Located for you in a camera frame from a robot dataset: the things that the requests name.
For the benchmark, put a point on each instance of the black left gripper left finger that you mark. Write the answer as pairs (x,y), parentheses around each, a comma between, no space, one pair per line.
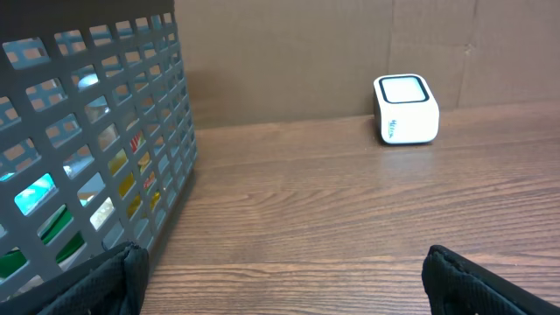
(116,287)

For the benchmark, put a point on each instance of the dark grey plastic basket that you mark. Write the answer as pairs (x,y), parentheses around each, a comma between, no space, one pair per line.
(97,135)

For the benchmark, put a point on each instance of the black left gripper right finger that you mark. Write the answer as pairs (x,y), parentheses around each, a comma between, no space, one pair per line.
(457,286)

